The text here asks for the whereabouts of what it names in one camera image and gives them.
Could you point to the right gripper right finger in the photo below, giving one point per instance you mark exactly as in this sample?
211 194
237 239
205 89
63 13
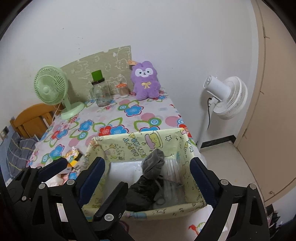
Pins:
250 221

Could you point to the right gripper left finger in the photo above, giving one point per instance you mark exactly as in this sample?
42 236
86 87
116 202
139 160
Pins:
60 215

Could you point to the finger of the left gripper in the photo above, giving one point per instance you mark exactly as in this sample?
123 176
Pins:
111 211
27 181

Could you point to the black plastic bag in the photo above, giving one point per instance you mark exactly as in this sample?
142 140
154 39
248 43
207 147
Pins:
140 195

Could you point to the white towel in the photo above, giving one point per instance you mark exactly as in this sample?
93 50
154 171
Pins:
128 172

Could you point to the grey sock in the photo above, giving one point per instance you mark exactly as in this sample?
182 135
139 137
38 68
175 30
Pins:
152 164

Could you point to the clear plastic pouch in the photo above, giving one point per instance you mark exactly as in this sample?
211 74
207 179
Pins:
172 190

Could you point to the grey plaid pillow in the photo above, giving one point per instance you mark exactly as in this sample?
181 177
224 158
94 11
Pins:
19 153

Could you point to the colourful cartoon snack box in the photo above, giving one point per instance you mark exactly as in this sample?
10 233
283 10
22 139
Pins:
73 157

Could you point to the wooden headboard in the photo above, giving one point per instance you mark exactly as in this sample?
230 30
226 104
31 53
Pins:
35 120

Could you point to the beige door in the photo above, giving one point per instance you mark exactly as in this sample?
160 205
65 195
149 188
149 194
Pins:
267 137

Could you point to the yellow-green fabric storage box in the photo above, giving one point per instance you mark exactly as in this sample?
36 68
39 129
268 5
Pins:
134 146

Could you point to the green desk fan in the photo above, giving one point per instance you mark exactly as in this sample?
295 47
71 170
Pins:
51 87

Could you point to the floral tablecloth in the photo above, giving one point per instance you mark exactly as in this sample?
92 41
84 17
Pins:
123 115

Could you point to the glass jar green lid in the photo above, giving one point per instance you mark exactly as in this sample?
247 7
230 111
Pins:
100 89

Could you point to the toothpick jar orange lid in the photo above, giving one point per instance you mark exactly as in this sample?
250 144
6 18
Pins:
123 89

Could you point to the white standing fan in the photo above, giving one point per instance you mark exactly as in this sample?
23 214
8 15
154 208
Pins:
227 98

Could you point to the purple bunny plush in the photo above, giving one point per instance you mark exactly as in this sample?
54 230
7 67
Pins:
145 81

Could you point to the wall socket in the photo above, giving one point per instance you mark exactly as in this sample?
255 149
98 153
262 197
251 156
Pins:
4 133

